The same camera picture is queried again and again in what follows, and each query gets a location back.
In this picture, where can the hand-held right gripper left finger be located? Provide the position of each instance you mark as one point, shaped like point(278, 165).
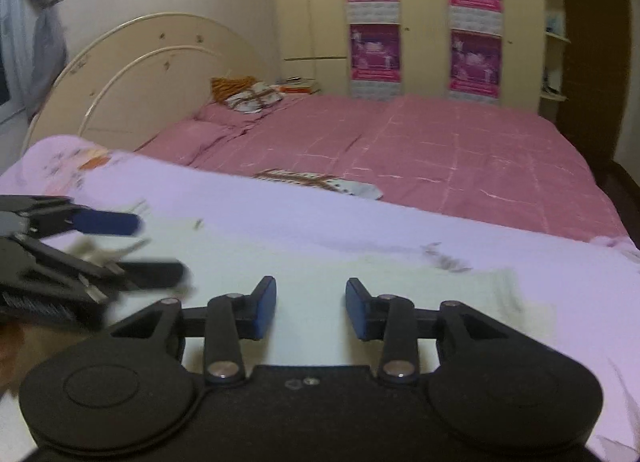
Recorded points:
point(265, 308)

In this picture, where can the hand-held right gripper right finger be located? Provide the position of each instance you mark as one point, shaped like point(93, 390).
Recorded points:
point(356, 309)

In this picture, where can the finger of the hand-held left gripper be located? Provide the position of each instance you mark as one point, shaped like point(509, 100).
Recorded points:
point(155, 274)
point(107, 223)

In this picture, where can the white knitted sweater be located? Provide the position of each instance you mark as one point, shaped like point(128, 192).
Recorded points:
point(310, 292)

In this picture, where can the purple floral blanket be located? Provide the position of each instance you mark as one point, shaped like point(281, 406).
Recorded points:
point(350, 227)

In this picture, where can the pink pillow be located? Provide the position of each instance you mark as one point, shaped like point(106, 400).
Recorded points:
point(187, 141)

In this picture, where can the folded brown patterned cloth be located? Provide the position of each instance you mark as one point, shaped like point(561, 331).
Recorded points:
point(320, 182)

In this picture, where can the cream rounded headboard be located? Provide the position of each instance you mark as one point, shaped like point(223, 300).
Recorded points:
point(135, 86)

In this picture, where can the pink bedsheet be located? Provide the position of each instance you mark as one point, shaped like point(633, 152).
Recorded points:
point(450, 156)

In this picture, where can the orange cloth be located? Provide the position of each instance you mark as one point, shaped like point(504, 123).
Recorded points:
point(230, 85)

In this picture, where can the beige patterned cloth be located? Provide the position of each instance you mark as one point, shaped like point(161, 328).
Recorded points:
point(255, 97)

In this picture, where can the grey blue curtain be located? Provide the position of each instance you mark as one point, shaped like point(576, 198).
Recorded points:
point(42, 16)

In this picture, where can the stack of books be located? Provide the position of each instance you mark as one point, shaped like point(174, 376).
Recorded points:
point(300, 85)

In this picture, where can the cream wardrobe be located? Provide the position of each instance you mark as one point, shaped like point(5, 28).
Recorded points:
point(420, 16)

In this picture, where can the cream corner shelf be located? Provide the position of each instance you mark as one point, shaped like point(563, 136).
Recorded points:
point(554, 41)

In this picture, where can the dark brown door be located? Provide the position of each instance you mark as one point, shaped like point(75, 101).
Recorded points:
point(595, 51)

